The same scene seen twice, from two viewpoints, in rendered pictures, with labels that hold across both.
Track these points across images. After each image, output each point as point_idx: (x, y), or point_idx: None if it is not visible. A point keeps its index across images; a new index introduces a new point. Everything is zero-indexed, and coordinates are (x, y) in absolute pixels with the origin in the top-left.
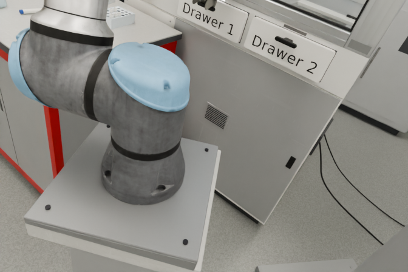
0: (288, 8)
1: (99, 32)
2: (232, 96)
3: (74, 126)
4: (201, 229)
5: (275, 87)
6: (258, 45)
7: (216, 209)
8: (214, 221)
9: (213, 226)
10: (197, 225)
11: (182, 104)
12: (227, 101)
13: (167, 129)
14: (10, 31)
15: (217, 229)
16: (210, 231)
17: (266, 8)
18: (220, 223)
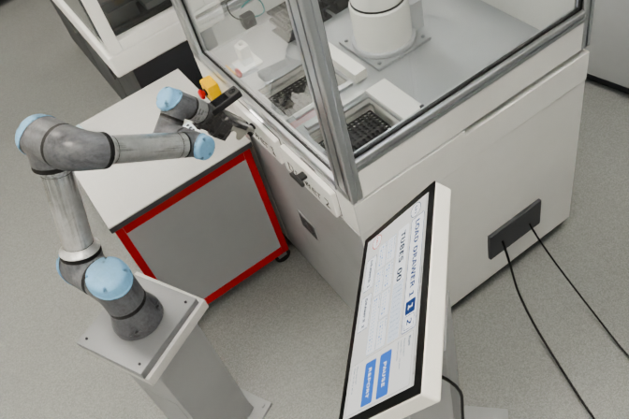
0: (295, 145)
1: (84, 256)
2: (307, 209)
3: (156, 253)
4: (151, 358)
5: (324, 210)
6: (293, 171)
7: (347, 327)
8: (339, 341)
9: (336, 348)
10: (150, 355)
11: (122, 294)
12: (307, 212)
13: (119, 306)
14: (96, 181)
15: (340, 352)
16: (330, 353)
17: (285, 139)
18: (345, 345)
